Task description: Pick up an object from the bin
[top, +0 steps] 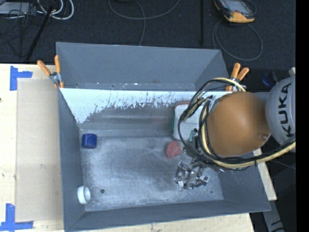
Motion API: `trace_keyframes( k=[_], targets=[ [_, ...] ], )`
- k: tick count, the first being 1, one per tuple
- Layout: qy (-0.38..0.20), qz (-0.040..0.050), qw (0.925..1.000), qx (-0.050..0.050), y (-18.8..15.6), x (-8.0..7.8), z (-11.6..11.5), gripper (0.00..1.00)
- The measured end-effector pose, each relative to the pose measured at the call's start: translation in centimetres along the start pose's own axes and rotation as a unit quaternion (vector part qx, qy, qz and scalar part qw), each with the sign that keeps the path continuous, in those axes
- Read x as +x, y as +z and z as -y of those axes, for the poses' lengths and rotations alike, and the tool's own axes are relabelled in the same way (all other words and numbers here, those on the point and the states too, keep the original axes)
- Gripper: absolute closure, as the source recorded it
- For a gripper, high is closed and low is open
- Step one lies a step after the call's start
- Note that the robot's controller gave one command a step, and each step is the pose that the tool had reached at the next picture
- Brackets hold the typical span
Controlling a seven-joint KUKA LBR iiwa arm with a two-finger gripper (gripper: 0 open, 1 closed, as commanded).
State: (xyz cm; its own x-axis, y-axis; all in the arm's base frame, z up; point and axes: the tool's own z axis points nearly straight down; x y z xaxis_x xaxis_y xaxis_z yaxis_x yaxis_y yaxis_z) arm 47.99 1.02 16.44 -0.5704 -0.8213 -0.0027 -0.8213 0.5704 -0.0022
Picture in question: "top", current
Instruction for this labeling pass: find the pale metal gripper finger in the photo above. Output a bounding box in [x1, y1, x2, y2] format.
[185, 165, 210, 190]
[173, 160, 194, 191]

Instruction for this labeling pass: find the red round disc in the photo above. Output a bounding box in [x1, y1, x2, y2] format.
[164, 141, 182, 158]

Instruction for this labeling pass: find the white plastic container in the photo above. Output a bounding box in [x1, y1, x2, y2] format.
[171, 100, 206, 141]

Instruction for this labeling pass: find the grey metal bin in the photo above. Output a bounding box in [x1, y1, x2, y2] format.
[56, 42, 272, 232]

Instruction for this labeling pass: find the blue cylinder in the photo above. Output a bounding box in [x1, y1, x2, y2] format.
[81, 133, 98, 150]

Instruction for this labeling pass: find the pale flat board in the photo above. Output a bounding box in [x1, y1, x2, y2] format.
[15, 78, 64, 222]

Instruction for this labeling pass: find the white ring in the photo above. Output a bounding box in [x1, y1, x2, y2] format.
[77, 185, 92, 205]

